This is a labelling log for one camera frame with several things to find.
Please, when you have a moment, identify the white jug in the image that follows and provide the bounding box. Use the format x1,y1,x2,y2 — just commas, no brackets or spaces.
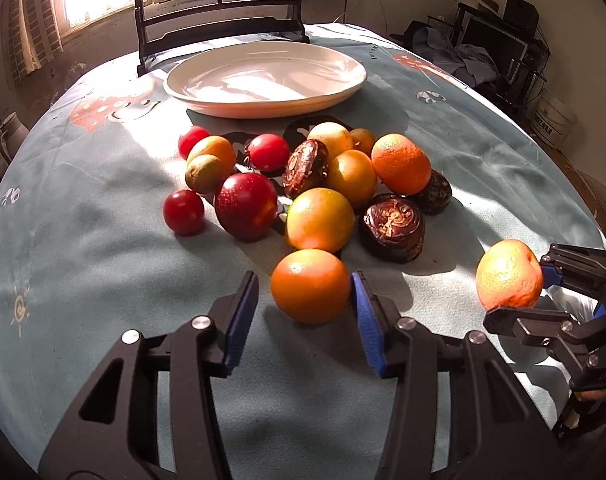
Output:
0,112,30,177

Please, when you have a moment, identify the yellow orange centre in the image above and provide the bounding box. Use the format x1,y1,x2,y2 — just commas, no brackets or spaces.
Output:
325,150,377,209

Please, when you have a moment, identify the white oval plate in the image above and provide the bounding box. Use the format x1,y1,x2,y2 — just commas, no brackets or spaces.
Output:
164,40,367,119

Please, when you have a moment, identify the grey cloth pile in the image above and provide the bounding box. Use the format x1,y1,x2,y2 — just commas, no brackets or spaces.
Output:
390,21,500,88

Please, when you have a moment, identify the dark passion fruit front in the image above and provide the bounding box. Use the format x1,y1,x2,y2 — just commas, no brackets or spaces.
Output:
357,194,425,263

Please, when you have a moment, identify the red tomato far left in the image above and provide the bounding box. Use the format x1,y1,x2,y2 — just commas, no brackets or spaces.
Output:
177,125,210,159

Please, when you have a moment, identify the small green-brown kiwi fruit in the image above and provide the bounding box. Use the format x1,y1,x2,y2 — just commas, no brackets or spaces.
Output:
185,154,226,195

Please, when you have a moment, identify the pale yellow round fruit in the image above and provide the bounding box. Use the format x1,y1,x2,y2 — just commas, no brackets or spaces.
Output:
307,122,354,160

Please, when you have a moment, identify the black framed painted screen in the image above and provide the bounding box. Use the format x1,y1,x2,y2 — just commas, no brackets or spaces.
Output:
134,0,309,76

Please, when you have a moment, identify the large yellow-orange fruit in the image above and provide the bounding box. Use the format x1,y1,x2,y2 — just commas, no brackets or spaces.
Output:
286,188,355,252

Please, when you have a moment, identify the small red tomato front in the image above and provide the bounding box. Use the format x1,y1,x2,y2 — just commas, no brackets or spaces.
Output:
163,188,204,236

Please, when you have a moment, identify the dark passion fruit right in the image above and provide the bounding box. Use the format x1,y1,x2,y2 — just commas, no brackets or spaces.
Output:
411,169,453,216

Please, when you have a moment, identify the white plastic bucket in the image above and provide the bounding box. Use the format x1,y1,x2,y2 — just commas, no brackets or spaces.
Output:
530,89,578,148

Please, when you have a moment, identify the large red apple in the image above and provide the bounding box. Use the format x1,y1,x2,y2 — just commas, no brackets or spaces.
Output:
214,172,277,243

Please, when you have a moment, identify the small yellow-orange fruit back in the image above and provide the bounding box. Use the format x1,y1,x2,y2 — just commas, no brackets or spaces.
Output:
350,128,376,156

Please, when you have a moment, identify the dark passion fruit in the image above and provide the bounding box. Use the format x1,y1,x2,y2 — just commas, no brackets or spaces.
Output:
282,139,328,198
411,169,453,216
357,194,425,263

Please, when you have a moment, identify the black metal rack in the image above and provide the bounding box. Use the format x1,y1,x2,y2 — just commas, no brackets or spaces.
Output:
428,0,550,115

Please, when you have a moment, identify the large textured orange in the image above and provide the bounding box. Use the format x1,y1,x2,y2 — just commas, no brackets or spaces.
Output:
370,133,432,195

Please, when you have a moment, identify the dark passion fruit upper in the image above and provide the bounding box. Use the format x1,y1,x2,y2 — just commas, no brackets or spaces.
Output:
282,139,328,198

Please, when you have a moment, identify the red tomato middle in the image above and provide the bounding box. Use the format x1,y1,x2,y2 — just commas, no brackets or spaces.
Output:
245,133,291,174

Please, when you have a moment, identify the orange fruit behind kiwi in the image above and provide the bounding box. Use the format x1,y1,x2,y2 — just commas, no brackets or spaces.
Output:
187,136,236,176

